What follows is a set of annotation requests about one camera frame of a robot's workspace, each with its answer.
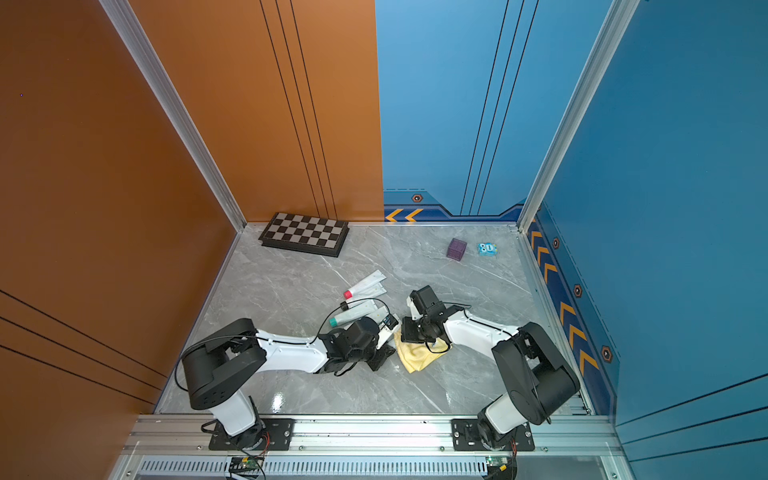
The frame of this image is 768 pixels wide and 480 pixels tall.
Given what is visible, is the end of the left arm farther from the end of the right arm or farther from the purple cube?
the purple cube

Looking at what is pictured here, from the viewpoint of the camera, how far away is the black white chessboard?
3.69ft

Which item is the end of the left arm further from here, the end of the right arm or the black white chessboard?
the black white chessboard
